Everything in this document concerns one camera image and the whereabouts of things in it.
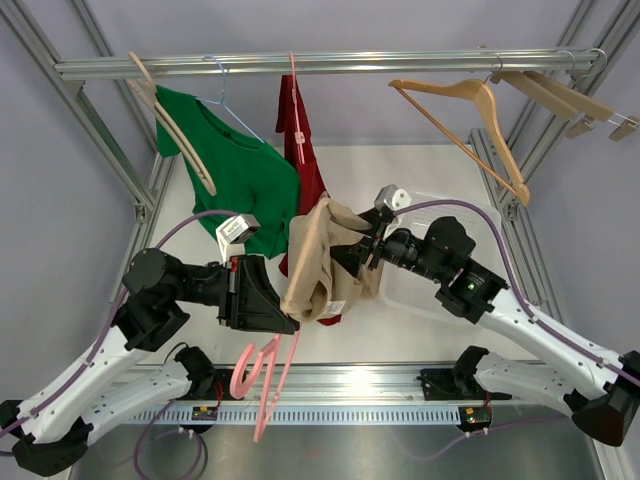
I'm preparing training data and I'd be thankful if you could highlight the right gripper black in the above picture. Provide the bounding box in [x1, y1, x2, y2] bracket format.
[323, 206, 446, 284]

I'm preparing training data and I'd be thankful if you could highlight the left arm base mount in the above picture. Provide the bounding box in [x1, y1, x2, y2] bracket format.
[200, 367, 236, 402]

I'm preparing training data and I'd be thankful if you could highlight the beige plastic hanger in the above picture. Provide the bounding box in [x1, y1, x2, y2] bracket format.
[126, 51, 217, 196]

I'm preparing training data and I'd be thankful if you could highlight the white plastic basket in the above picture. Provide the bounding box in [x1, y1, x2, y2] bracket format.
[379, 205, 506, 325]

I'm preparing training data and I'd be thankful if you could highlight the pink wire hanger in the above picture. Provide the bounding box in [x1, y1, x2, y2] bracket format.
[289, 52, 305, 165]

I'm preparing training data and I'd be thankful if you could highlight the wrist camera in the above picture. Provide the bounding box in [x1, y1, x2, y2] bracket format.
[374, 184, 411, 211]
[216, 214, 261, 262]

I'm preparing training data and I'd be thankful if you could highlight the tan clip hanger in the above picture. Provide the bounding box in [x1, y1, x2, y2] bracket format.
[490, 54, 612, 122]
[523, 71, 639, 142]

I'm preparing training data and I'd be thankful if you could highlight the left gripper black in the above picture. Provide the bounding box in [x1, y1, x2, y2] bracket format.
[170, 255, 298, 335]

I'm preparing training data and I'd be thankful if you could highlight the red t shirt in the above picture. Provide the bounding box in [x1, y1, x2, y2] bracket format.
[276, 75, 342, 326]

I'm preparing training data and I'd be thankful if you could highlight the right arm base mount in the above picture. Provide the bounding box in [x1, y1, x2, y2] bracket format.
[416, 368, 512, 401]

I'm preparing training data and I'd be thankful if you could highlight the white slotted cable duct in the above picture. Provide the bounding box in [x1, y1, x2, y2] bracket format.
[84, 405, 461, 427]

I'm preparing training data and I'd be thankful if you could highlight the aluminium hanging rail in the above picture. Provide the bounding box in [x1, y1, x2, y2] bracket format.
[54, 46, 605, 81]

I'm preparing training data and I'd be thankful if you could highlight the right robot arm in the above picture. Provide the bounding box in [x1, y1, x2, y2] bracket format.
[331, 208, 639, 447]

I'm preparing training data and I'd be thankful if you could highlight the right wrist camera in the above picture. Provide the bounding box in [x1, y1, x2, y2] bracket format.
[374, 184, 411, 211]

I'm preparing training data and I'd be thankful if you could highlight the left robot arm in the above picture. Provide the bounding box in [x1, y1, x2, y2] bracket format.
[1, 248, 300, 477]

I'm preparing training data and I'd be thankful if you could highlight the aluminium front rail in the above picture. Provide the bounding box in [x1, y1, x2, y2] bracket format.
[64, 363, 609, 406]

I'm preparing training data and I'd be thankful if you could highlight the tan clip hanger far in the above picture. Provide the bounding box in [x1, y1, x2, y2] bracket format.
[523, 71, 639, 142]

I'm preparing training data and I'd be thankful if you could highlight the blue wire hanger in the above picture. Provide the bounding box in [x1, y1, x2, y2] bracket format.
[195, 55, 265, 144]

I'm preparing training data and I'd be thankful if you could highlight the wooden hanger with bar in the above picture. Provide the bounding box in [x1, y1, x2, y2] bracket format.
[387, 75, 532, 207]

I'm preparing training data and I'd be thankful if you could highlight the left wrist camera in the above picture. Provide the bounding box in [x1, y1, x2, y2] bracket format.
[216, 214, 261, 262]

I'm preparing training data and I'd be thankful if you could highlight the tan clip hanger near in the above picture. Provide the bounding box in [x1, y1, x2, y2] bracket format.
[490, 54, 612, 122]

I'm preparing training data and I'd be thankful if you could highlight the beige t shirt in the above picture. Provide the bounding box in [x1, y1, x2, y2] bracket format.
[280, 195, 382, 323]

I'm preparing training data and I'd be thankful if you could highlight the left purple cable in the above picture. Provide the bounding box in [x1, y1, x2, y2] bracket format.
[0, 209, 241, 479]

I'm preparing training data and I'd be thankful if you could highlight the pink plastic hanger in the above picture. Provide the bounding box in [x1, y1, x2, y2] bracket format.
[229, 331, 300, 443]

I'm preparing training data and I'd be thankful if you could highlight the green t shirt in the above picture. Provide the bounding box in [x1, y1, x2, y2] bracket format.
[156, 85, 300, 259]

